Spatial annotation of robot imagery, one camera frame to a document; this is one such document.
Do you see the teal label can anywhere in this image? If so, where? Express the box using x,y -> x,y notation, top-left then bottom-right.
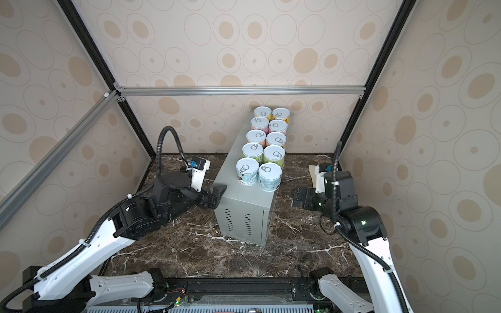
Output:
236,157 -> 260,186
258,162 -> 283,192

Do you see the horizontal aluminium frame bar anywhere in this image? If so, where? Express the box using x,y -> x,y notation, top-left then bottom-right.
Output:
107,85 -> 365,98

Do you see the red label can front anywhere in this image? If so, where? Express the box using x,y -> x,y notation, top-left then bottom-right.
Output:
266,132 -> 287,148

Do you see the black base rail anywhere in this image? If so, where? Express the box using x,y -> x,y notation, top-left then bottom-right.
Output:
77,275 -> 373,313

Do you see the wooden spatula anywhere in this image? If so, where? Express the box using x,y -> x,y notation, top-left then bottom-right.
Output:
309,165 -> 318,187

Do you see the brown label can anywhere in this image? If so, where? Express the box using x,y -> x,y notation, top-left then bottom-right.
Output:
246,129 -> 267,147

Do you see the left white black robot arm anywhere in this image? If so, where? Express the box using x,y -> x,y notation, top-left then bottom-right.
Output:
1,126 -> 227,312

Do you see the pink label can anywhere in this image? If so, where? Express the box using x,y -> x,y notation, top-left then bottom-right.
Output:
268,119 -> 288,134
250,117 -> 270,134

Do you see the grey metal cabinet box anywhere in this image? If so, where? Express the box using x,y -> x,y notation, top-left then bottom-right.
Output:
213,113 -> 278,246

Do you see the green label can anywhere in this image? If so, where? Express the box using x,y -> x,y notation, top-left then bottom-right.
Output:
242,142 -> 264,164
263,145 -> 286,168

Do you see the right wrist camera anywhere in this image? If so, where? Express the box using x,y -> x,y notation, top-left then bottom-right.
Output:
313,162 -> 332,194

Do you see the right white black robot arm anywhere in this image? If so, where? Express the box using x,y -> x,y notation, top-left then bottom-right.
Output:
292,142 -> 412,312

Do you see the orange label can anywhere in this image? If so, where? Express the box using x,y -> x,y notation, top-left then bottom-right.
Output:
272,108 -> 290,123

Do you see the yellow label can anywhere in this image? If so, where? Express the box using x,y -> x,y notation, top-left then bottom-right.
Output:
253,106 -> 272,121

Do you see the left diagonal aluminium bar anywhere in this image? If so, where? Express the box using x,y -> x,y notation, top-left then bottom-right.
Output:
1,91 -> 118,228

